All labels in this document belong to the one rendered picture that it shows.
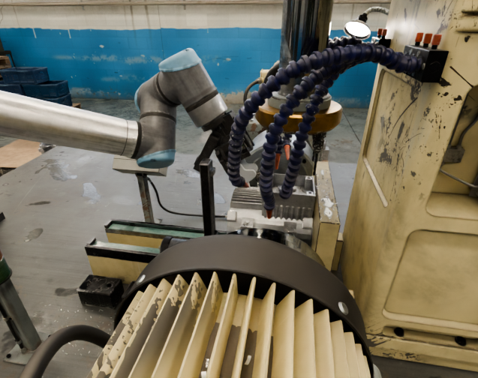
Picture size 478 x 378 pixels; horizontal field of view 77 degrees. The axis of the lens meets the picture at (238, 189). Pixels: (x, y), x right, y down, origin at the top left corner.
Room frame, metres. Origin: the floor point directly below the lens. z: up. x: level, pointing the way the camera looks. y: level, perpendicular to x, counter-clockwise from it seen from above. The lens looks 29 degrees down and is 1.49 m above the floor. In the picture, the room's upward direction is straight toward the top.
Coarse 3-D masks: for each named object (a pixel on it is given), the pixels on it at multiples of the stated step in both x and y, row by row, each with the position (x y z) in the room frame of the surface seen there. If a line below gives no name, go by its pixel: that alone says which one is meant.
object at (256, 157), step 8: (256, 136) 1.03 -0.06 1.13; (264, 136) 0.96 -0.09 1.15; (256, 144) 0.93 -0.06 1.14; (256, 152) 0.87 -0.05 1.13; (304, 152) 0.85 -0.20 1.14; (312, 152) 0.94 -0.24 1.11; (248, 160) 0.87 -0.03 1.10; (256, 160) 0.87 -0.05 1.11; (280, 160) 0.85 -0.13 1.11; (288, 160) 0.85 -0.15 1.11; (304, 160) 0.84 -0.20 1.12; (280, 168) 0.85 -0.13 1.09; (304, 168) 0.84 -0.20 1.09; (312, 168) 0.84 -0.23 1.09; (256, 176) 0.84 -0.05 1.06; (256, 184) 0.87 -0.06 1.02
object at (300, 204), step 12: (276, 180) 0.70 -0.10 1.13; (300, 180) 0.69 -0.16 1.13; (312, 180) 0.66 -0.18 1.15; (276, 192) 0.60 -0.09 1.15; (300, 192) 0.65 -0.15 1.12; (312, 192) 0.60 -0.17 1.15; (276, 204) 0.60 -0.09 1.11; (288, 204) 0.59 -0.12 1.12; (300, 204) 0.59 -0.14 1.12; (312, 204) 0.59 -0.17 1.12; (264, 216) 0.60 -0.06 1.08; (276, 216) 0.60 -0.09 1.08; (288, 216) 0.59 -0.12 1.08; (300, 216) 0.59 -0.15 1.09
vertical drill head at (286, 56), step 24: (288, 0) 0.62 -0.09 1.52; (312, 0) 0.60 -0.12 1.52; (288, 24) 0.62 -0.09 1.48; (312, 24) 0.60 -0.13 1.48; (288, 48) 0.61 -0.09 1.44; (312, 48) 0.60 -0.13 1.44; (264, 120) 0.59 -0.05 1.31; (288, 120) 0.56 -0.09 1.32; (336, 120) 0.58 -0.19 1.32; (312, 144) 0.60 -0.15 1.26
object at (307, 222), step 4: (228, 212) 0.60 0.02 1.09; (232, 212) 0.60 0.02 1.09; (236, 212) 0.61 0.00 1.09; (228, 216) 0.60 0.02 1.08; (232, 216) 0.60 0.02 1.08; (236, 216) 0.61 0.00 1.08; (228, 220) 0.60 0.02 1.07; (232, 220) 0.59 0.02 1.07; (304, 220) 0.57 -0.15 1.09; (308, 220) 0.57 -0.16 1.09; (312, 220) 0.57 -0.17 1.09; (304, 224) 0.57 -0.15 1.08; (308, 224) 0.56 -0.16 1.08; (312, 224) 0.56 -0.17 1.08; (304, 228) 0.57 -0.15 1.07; (308, 228) 0.56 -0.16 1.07
